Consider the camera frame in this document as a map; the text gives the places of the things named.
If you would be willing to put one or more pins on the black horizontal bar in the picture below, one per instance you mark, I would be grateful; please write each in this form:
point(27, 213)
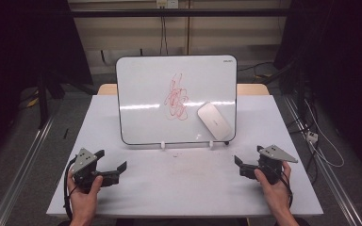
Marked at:
point(201, 12)

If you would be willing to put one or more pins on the person's right hand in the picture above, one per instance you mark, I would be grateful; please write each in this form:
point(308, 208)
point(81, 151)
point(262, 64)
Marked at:
point(278, 194)

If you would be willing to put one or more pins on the black metal stand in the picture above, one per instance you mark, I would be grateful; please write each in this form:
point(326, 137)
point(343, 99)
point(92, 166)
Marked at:
point(42, 100)

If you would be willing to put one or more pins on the white whiteboard support clip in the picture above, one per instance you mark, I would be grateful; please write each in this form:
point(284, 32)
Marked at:
point(162, 145)
point(211, 144)

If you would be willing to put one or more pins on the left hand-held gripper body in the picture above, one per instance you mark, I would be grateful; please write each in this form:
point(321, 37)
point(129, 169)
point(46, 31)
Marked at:
point(84, 160)

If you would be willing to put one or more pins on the black curtain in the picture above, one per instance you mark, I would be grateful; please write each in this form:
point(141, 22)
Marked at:
point(342, 47)
point(19, 40)

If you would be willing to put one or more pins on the person's left hand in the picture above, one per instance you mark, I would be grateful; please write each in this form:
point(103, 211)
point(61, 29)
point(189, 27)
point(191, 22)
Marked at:
point(83, 202)

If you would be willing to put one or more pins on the white wall outlet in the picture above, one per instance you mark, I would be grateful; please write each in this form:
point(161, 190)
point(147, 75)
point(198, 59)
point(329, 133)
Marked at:
point(167, 3)

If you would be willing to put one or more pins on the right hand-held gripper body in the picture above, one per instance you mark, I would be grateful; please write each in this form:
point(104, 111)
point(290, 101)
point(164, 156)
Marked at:
point(271, 163)

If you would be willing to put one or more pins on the white whiteboard eraser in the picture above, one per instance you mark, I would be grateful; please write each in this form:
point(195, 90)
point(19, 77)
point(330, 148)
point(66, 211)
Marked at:
point(214, 121)

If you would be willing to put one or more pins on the metal floor rail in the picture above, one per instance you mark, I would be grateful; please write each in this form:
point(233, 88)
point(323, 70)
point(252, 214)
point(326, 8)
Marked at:
point(19, 179)
point(326, 175)

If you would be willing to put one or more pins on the white whiteboard with black frame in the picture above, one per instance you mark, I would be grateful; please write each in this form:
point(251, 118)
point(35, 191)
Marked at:
point(144, 125)

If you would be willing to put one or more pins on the wooden table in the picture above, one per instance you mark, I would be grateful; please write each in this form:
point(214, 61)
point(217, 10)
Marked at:
point(251, 89)

